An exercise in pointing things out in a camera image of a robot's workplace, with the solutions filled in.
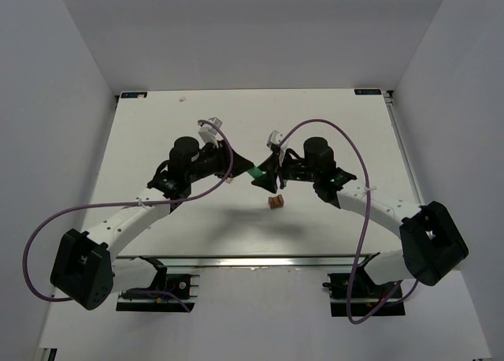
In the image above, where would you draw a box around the green cylinder block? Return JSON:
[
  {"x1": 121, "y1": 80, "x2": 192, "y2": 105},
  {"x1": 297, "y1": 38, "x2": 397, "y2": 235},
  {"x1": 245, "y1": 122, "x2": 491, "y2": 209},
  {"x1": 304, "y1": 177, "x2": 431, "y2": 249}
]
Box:
[{"x1": 247, "y1": 166, "x2": 265, "y2": 179}]

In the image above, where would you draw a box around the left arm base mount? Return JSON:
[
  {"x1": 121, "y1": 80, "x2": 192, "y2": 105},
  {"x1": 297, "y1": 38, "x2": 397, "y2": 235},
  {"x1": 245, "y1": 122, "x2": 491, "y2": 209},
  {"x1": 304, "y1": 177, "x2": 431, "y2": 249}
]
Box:
[{"x1": 112, "y1": 256, "x2": 200, "y2": 312}]

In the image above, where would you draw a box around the right blue corner label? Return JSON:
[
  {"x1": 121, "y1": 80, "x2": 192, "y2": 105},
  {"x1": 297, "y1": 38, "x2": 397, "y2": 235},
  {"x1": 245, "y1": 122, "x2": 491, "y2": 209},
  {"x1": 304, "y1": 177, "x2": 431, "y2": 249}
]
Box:
[{"x1": 354, "y1": 88, "x2": 382, "y2": 95}]

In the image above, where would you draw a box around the left blue corner label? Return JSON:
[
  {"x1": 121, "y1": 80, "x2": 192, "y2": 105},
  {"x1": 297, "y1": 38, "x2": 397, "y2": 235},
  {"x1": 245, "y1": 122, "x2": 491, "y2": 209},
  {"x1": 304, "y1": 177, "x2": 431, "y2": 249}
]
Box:
[{"x1": 120, "y1": 91, "x2": 147, "y2": 99}]

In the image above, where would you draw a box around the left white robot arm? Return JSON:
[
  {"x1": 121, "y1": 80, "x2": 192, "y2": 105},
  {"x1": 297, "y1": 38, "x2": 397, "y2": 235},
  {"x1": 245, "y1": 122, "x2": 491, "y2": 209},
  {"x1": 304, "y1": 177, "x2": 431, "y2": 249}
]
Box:
[{"x1": 50, "y1": 136, "x2": 254, "y2": 311}]

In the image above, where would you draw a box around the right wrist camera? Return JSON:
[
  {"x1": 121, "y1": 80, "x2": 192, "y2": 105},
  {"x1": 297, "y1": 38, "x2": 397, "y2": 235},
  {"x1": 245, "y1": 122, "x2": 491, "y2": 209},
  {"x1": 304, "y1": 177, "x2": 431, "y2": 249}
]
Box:
[{"x1": 266, "y1": 130, "x2": 288, "y2": 166}]

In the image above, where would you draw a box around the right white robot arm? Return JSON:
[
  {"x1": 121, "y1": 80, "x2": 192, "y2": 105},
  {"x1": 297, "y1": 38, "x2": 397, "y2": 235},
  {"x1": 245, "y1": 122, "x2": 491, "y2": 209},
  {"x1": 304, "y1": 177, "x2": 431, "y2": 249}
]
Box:
[{"x1": 252, "y1": 131, "x2": 469, "y2": 286}]

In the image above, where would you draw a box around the blue corner label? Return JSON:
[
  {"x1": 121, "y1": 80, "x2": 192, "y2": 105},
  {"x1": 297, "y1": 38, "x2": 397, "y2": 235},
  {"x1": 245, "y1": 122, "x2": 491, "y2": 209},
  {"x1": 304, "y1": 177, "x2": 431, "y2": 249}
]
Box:
[
  {"x1": 354, "y1": 88, "x2": 382, "y2": 95},
  {"x1": 120, "y1": 91, "x2": 147, "y2": 99}
]

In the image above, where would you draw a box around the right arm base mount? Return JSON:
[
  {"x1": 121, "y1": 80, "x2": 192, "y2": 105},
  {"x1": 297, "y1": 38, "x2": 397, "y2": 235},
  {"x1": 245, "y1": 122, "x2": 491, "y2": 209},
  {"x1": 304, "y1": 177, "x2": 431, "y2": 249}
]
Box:
[{"x1": 322, "y1": 273, "x2": 406, "y2": 318}]

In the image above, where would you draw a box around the brown notched block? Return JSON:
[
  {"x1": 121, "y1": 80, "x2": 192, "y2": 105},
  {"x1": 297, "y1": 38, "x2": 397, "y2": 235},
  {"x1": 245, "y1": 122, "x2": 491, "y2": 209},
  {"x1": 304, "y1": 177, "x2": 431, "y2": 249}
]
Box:
[{"x1": 268, "y1": 195, "x2": 284, "y2": 210}]

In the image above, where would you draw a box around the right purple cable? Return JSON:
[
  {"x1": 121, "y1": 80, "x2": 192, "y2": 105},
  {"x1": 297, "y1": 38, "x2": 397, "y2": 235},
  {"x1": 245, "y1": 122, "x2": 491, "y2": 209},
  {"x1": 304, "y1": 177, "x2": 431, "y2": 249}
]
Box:
[{"x1": 275, "y1": 119, "x2": 421, "y2": 325}]

